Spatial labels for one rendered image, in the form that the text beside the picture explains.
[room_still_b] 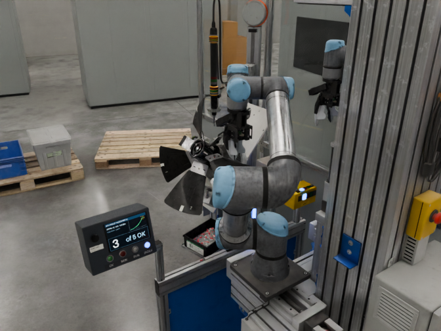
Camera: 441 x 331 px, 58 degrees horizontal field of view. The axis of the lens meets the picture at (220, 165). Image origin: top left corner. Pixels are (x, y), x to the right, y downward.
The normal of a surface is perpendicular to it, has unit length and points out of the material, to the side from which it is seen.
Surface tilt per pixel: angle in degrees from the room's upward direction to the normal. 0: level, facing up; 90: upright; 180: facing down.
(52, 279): 0
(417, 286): 0
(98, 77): 90
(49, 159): 95
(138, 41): 90
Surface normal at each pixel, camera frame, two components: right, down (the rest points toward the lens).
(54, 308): 0.00, -0.91
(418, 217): -0.82, 0.23
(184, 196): -0.10, -0.28
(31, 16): 0.38, 0.38
